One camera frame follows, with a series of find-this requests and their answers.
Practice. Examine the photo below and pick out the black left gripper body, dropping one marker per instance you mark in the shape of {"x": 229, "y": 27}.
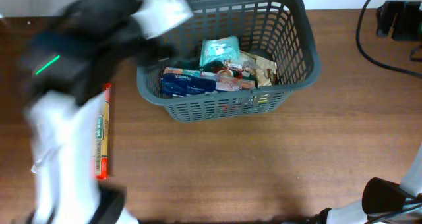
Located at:
{"x": 135, "y": 44}

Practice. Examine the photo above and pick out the light teal tissue pack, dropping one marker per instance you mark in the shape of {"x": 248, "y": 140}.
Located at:
{"x": 219, "y": 50}

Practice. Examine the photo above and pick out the beige cookie bag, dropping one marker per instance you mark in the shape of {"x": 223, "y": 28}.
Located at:
{"x": 253, "y": 67}
{"x": 37, "y": 165}

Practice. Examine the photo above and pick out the blue Kleenex tissue box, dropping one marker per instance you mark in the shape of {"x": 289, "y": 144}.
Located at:
{"x": 183, "y": 82}

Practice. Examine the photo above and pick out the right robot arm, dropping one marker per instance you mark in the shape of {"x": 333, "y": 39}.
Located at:
{"x": 382, "y": 202}

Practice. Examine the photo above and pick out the green Nescafe coffee bag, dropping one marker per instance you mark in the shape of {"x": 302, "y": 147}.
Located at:
{"x": 216, "y": 67}

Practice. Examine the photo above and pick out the grey plastic basket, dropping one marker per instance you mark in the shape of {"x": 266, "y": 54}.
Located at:
{"x": 277, "y": 30}

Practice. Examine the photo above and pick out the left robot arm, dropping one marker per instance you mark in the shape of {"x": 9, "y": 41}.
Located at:
{"x": 65, "y": 68}

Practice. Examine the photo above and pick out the San Remo spaghetti pack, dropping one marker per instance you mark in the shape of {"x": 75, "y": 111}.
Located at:
{"x": 101, "y": 161}

